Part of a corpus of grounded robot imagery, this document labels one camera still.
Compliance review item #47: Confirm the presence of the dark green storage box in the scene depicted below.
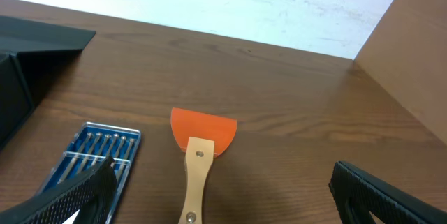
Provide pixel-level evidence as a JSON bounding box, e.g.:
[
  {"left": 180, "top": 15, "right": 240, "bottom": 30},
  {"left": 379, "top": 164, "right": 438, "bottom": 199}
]
[{"left": 1, "top": 15, "right": 96, "bottom": 148}]

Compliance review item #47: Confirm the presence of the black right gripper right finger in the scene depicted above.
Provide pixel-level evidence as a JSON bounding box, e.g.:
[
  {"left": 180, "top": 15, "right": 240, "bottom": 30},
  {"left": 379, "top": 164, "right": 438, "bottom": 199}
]
[{"left": 328, "top": 161, "right": 446, "bottom": 223}]

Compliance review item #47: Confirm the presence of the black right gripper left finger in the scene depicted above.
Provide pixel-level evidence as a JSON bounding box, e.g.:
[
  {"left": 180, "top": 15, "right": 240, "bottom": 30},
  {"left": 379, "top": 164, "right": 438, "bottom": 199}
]
[{"left": 1, "top": 156, "right": 117, "bottom": 224}]

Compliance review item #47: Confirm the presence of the orange scraper with wooden handle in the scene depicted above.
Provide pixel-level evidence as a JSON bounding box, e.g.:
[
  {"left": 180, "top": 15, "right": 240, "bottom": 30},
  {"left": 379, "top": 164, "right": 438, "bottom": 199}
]
[{"left": 170, "top": 107, "right": 237, "bottom": 224}]

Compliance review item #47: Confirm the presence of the blue precision screwdriver set case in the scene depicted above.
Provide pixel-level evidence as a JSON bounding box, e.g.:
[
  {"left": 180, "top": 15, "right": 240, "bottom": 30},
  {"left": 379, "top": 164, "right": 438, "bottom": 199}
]
[{"left": 37, "top": 122, "right": 142, "bottom": 224}]

